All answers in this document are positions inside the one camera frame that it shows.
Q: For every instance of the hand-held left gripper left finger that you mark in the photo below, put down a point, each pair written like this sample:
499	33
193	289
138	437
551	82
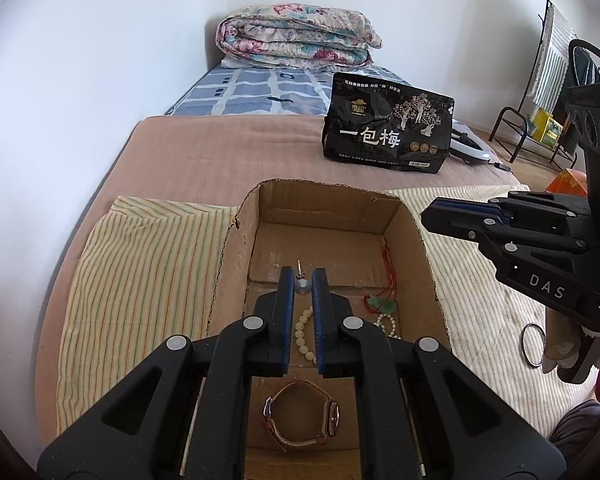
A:
286	310

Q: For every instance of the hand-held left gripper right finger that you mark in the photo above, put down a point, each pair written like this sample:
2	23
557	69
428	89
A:
320	310

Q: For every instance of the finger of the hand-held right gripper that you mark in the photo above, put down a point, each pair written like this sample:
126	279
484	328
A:
460	222
545	202

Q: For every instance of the small silver earring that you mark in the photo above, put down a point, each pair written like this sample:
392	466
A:
302	287

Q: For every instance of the cardboard box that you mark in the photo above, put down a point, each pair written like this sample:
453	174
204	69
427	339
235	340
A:
320	210

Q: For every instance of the person's right hand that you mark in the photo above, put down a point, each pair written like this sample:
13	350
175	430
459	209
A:
560	345

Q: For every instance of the orange cloth covered table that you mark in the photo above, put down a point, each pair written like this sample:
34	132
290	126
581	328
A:
570	182

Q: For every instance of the yellow box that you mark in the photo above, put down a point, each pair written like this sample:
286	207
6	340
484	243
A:
550	127

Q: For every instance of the white handheld device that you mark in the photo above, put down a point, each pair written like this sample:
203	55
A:
472	147

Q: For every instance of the black metal clothes rack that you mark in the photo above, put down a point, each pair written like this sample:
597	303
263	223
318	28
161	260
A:
505	115

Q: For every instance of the black snack bag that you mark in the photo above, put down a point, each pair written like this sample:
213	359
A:
380	135

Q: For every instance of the thin metal bangle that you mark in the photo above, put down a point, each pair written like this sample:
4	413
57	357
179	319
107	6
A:
522	347

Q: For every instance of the striped hanging towel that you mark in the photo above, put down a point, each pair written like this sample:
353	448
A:
552	60

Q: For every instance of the yellow striped cloth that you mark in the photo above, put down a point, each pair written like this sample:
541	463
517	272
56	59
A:
145	270

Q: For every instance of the pink-brown blanket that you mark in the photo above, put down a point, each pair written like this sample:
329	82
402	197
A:
220	150

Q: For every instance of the striped grey trousers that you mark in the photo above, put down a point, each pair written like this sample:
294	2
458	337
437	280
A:
577	427

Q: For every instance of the folded floral quilt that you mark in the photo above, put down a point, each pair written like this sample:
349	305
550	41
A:
300	30

